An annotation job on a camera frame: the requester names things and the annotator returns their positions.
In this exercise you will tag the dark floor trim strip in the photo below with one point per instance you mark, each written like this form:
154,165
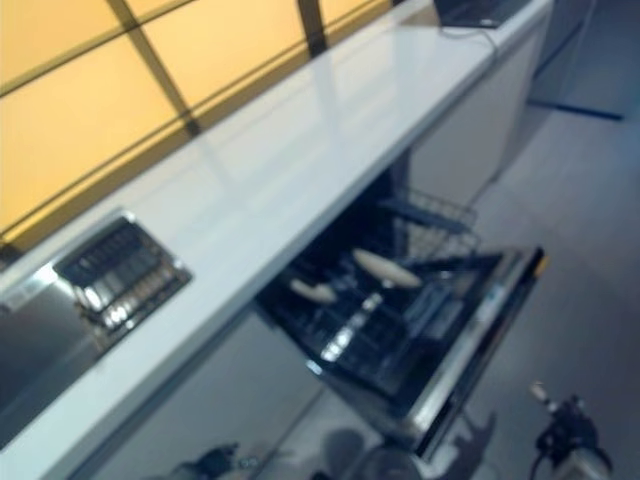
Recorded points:
575,107

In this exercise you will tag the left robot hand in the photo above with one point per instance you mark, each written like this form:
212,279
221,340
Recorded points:
220,457

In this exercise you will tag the white cabinet front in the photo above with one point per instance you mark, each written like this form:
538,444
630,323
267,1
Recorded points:
470,125
200,400

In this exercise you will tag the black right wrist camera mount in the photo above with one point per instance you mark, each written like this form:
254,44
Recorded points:
570,435

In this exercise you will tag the black dishwasher door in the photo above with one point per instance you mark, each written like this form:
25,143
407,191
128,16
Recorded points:
440,360

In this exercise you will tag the black tablet device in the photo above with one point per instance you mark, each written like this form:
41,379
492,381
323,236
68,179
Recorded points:
475,12

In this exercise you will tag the yellow window with dark frame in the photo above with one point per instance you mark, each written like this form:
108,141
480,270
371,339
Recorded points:
125,90

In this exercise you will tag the stainless steel sink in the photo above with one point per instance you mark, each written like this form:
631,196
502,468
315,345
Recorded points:
40,320

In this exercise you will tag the beige ceramic plate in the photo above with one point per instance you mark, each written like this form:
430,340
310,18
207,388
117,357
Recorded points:
387,270
312,291

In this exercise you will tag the black sink drain rack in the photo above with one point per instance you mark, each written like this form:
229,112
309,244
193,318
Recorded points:
125,280

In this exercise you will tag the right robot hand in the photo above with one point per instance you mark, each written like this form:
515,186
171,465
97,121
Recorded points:
542,394

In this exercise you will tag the yellow dishwasher door label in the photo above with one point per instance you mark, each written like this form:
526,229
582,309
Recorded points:
540,260

